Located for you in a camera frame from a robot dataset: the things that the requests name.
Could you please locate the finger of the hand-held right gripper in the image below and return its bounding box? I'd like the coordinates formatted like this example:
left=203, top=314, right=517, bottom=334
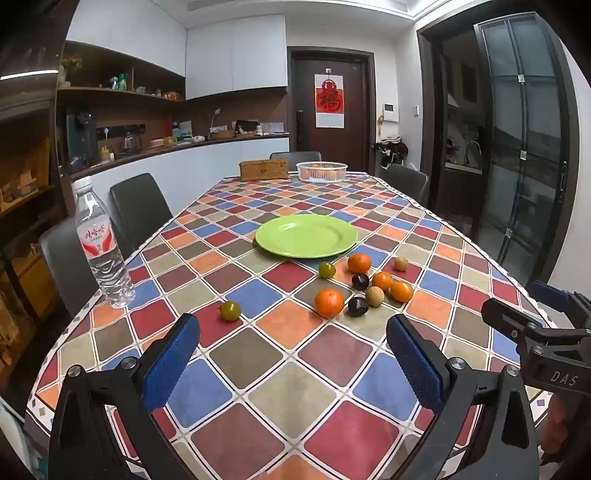
left=481, top=298, right=591, bottom=354
left=531, top=280, right=591, bottom=328

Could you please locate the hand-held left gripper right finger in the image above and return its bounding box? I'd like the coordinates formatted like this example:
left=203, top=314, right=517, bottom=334
left=386, top=315, right=541, bottom=480

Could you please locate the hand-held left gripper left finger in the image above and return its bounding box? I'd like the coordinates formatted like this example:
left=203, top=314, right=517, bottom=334
left=48, top=313, right=201, bottom=480

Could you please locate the large orange tangerine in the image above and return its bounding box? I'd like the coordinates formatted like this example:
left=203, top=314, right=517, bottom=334
left=314, top=288, right=345, bottom=318

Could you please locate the green plate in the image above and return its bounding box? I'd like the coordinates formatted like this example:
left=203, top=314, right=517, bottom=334
left=255, top=213, right=358, bottom=259

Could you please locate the person's right hand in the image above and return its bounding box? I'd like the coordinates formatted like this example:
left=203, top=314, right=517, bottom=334
left=538, top=393, right=572, bottom=464

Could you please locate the clear plastic water bottle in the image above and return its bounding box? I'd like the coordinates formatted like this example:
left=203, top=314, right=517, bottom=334
left=73, top=176, right=136, bottom=309

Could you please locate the dark grey dining chair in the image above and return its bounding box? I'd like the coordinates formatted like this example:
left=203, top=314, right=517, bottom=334
left=110, top=173, right=174, bottom=252
left=385, top=164, right=430, bottom=208
left=39, top=217, right=134, bottom=319
left=270, top=151, right=322, bottom=164

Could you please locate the glass sliding door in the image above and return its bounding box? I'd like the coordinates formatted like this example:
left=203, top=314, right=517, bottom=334
left=475, top=13, right=575, bottom=289

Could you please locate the white counter cabinet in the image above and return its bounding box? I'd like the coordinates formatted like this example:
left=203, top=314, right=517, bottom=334
left=69, top=137, right=291, bottom=217

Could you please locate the pile of bags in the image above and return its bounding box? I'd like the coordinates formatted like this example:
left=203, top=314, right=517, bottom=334
left=372, top=135, right=410, bottom=168

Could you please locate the wooden storage shelf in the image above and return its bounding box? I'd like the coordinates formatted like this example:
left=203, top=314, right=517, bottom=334
left=0, top=104, right=63, bottom=388

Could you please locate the woven wicker box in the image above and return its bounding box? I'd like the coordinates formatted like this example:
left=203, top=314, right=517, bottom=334
left=239, top=158, right=289, bottom=182

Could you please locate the white plastic basket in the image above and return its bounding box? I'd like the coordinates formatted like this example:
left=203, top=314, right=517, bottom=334
left=296, top=161, right=348, bottom=183

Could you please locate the dark brown door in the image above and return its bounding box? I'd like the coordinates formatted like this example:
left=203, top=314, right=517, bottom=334
left=287, top=47, right=376, bottom=175

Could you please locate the black water dispenser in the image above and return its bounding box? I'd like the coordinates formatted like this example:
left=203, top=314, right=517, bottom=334
left=65, top=112, right=99, bottom=166

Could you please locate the red and white door poster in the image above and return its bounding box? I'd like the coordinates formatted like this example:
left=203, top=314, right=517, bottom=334
left=315, top=74, right=345, bottom=128

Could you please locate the white upper cabinet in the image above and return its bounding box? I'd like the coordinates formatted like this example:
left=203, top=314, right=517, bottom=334
left=186, top=14, right=287, bottom=100

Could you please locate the wooden wall shelf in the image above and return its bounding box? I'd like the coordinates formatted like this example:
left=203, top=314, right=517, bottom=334
left=55, top=40, right=186, bottom=103

